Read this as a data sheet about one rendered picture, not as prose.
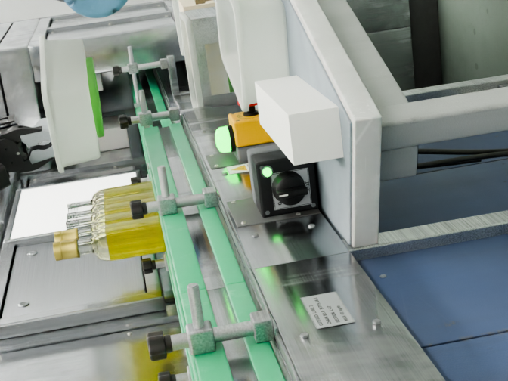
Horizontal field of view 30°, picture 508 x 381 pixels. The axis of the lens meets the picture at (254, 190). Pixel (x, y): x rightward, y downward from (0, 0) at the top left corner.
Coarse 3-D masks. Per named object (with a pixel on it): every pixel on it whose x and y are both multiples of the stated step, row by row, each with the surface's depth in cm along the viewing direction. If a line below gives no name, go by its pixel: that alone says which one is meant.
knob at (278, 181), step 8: (280, 176) 126; (288, 176) 126; (296, 176) 126; (272, 184) 127; (280, 184) 125; (288, 184) 126; (296, 184) 126; (304, 184) 126; (272, 192) 128; (280, 192) 125; (288, 192) 125; (296, 192) 125; (304, 192) 125; (280, 200) 126; (288, 200) 126; (296, 200) 126
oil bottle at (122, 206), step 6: (144, 198) 186; (150, 198) 186; (108, 204) 185; (114, 204) 185; (120, 204) 184; (126, 204) 184; (96, 210) 183; (102, 210) 182; (108, 210) 182; (114, 210) 181; (120, 210) 181; (126, 210) 181; (96, 216) 181
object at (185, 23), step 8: (184, 16) 202; (184, 24) 213; (184, 32) 213; (192, 32) 198; (184, 40) 214; (192, 40) 198; (184, 48) 214; (192, 48) 198; (184, 56) 215; (192, 56) 199; (192, 64) 200; (192, 72) 200; (192, 80) 217; (192, 88) 217; (200, 88) 202; (192, 96) 218; (200, 96) 203; (192, 104) 218; (200, 104) 202
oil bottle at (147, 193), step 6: (138, 192) 192; (144, 192) 191; (150, 192) 191; (102, 198) 191; (108, 198) 190; (114, 198) 190; (120, 198) 189; (126, 198) 189; (132, 198) 188; (138, 198) 188; (96, 204) 188; (102, 204) 187
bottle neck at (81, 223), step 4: (76, 220) 183; (80, 220) 183; (84, 220) 183; (88, 220) 183; (68, 224) 182; (72, 224) 182; (76, 224) 182; (80, 224) 182; (84, 224) 182; (88, 224) 182; (68, 228) 182; (72, 228) 182; (80, 228) 182
